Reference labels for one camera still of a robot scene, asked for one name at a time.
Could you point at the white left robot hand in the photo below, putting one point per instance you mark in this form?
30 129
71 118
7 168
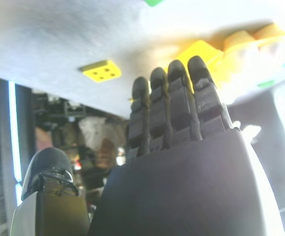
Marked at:
181 184

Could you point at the yellow plastic egg carton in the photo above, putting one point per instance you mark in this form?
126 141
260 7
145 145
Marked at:
199 51

